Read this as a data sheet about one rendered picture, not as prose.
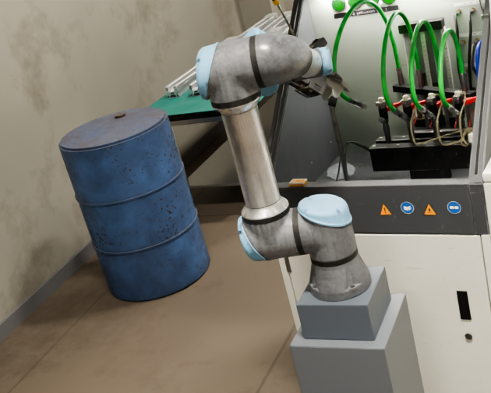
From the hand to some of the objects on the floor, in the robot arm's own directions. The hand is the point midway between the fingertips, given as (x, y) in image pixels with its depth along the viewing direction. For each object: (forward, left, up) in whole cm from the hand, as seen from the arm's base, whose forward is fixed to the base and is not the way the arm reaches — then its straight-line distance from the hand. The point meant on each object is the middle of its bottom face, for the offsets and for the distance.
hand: (343, 87), depth 235 cm
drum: (+98, +157, -122) cm, 222 cm away
